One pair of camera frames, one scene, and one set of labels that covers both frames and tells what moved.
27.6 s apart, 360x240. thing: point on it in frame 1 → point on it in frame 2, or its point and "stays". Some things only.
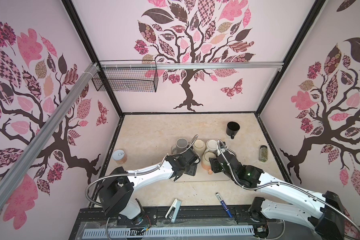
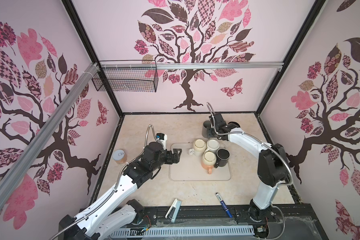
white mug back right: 211,145 stays
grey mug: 181,145 → 206,124
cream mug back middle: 199,146 stays
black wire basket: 116,79 stays
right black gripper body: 217,167 → 212,132
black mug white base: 232,128 stays
